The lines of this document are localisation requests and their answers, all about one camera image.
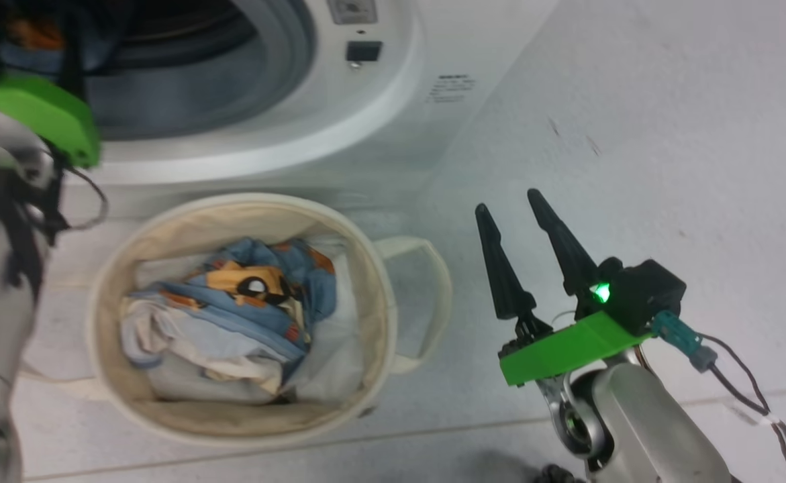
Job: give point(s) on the white folded sheet liner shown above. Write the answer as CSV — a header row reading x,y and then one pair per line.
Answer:
x,y
339,335

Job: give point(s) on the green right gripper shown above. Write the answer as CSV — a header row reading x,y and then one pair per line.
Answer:
x,y
567,349

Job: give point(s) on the cream canvas laundry basket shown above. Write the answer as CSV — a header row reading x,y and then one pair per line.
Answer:
x,y
372,322

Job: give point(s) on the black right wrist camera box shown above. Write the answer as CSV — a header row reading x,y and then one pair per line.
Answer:
x,y
648,292

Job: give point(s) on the blue patterned garment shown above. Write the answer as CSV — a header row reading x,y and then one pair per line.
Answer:
x,y
245,302

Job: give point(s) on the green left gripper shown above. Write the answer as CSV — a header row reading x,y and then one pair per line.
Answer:
x,y
43,111

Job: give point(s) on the black door lock slot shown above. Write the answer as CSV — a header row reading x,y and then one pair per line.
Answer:
x,y
364,51

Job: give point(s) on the white front-load washing machine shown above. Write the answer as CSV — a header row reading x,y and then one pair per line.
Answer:
x,y
379,114

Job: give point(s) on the small black text label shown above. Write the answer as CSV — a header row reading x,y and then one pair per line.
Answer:
x,y
452,88

